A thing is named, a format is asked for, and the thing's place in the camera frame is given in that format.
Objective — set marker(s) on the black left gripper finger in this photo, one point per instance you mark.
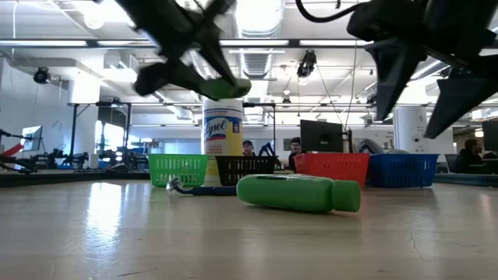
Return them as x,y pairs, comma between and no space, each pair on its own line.
219,58
155,79

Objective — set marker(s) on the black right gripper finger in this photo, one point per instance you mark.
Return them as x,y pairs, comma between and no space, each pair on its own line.
393,74
459,101

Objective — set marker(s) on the blue disposable razor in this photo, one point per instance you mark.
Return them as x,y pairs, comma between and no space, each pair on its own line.
206,190

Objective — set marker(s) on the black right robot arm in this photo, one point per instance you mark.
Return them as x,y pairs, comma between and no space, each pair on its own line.
463,15

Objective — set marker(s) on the dark computer monitor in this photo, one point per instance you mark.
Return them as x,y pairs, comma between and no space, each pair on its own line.
491,136

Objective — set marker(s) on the person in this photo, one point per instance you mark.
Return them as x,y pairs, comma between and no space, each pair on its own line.
295,147
246,148
470,155

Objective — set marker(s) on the Lysol wipes canister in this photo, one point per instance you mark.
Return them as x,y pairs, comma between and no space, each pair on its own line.
221,128

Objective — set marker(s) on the blue plastic basket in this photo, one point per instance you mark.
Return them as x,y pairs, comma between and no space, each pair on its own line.
404,171

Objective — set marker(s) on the green plastic basket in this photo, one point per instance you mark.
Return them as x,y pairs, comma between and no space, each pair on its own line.
179,169

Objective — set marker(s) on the black computer monitor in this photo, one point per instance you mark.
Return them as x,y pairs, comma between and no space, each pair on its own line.
321,136

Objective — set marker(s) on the red plastic basket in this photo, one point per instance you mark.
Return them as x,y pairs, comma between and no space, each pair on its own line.
334,165

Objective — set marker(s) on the black plastic basket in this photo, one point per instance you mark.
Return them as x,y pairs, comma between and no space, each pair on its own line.
245,169

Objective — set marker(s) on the tilted computer monitor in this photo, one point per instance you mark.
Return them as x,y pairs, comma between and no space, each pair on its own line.
32,138

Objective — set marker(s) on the red background robot part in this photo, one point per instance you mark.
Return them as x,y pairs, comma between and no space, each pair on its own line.
11,151

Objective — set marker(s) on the black overhead frame bar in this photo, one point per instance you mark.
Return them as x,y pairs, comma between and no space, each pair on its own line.
116,43

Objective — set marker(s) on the black background rig frame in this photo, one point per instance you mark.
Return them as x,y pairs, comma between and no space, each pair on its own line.
274,124

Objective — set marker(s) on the black ceiling camera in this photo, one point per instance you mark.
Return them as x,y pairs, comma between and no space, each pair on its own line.
307,62
41,75

